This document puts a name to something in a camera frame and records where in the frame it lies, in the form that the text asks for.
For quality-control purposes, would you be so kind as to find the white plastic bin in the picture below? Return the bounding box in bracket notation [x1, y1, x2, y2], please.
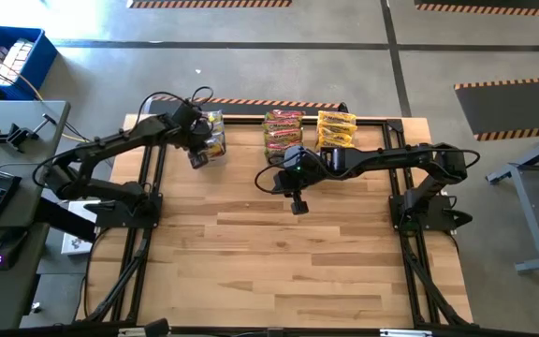
[185, 110, 230, 168]

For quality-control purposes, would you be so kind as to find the grey translucent plastic bin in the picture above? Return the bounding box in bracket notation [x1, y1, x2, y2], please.
[263, 111, 304, 166]

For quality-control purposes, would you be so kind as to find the black hazard-striped floor mat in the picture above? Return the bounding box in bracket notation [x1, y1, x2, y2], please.
[143, 95, 349, 117]
[413, 0, 539, 19]
[453, 76, 539, 142]

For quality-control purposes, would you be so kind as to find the white printed box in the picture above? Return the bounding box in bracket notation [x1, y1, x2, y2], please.
[60, 199, 101, 256]

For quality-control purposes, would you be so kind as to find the blue plastic crate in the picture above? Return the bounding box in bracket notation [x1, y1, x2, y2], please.
[0, 25, 59, 101]

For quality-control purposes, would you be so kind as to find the black desk clamp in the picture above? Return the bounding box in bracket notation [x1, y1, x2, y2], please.
[0, 113, 59, 154]

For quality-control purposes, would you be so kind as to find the pink white boxes stack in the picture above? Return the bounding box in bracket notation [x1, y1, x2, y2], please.
[0, 37, 36, 87]

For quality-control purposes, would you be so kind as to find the black computer mouse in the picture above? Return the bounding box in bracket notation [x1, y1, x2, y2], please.
[0, 227, 30, 271]

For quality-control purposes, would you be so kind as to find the grey metal leg workbench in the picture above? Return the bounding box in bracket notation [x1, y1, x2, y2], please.
[484, 122, 539, 273]

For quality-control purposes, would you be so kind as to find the grey desk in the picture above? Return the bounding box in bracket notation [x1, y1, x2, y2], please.
[0, 100, 72, 331]

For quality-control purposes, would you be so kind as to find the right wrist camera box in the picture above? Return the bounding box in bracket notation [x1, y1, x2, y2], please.
[271, 168, 295, 195]

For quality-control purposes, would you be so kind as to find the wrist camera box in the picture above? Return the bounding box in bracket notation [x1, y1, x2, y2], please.
[271, 168, 295, 195]
[170, 101, 203, 130]

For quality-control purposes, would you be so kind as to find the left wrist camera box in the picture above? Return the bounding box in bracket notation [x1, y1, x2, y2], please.
[170, 101, 203, 130]

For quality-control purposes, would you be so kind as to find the black aluminium table frame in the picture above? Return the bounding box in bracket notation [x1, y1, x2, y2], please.
[75, 115, 474, 337]

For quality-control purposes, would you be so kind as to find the yellow cable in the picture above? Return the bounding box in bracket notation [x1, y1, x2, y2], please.
[0, 44, 117, 149]

